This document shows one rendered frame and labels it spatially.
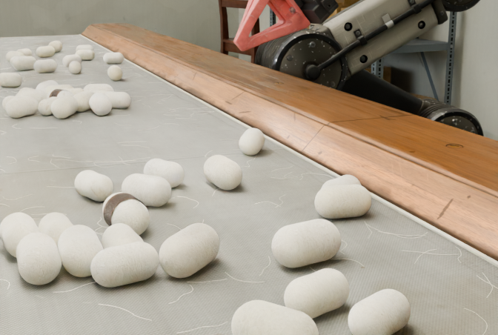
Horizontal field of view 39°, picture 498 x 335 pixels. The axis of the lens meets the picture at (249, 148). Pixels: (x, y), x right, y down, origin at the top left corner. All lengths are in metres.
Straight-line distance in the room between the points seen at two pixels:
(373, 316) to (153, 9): 5.23
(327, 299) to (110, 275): 0.10
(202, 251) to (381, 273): 0.09
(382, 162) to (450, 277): 0.15
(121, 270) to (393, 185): 0.21
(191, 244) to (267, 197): 0.14
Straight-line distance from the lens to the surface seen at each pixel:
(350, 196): 0.43
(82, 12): 5.36
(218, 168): 0.48
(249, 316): 0.28
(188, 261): 0.34
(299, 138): 0.60
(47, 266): 0.35
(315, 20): 0.76
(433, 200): 0.45
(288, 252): 0.35
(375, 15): 1.17
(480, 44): 3.30
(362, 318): 0.29
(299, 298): 0.31
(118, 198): 0.41
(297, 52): 1.12
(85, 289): 0.35
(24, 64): 1.13
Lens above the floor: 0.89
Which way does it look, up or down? 14 degrees down
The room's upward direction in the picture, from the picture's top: straight up
